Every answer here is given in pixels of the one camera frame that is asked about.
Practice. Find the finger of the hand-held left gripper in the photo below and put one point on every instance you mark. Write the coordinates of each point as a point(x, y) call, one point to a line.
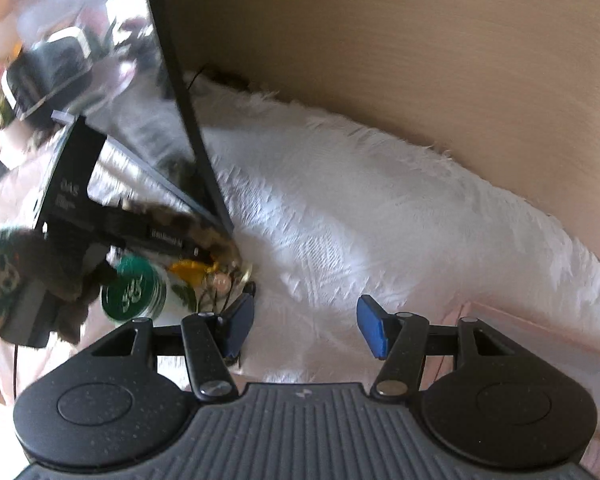
point(172, 241)

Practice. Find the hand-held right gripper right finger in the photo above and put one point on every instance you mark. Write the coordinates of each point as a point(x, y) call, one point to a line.
point(372, 327)

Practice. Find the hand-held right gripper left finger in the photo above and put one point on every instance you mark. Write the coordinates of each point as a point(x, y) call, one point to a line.
point(240, 325)

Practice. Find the pink cardboard box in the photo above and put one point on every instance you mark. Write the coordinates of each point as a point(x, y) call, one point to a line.
point(555, 342)

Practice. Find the person's left hand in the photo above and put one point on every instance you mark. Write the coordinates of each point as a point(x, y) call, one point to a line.
point(55, 272)

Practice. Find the green lid glass jar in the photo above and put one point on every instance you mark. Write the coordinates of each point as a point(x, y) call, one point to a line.
point(130, 287)

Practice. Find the white woven blanket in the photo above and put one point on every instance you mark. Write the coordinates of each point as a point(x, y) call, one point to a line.
point(355, 210)

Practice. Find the black computer monitor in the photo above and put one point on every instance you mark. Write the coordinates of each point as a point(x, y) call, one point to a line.
point(105, 60)

